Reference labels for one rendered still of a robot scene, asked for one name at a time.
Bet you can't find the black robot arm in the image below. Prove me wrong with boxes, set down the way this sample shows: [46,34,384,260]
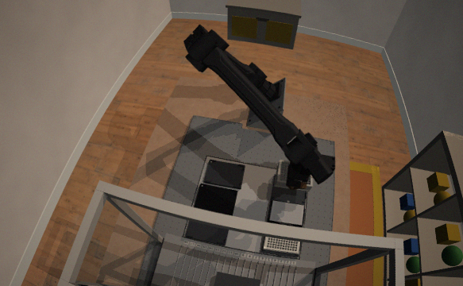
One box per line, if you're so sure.
[183,24,335,184]

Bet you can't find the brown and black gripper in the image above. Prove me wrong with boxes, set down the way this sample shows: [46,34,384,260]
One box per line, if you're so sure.
[286,162,309,190]

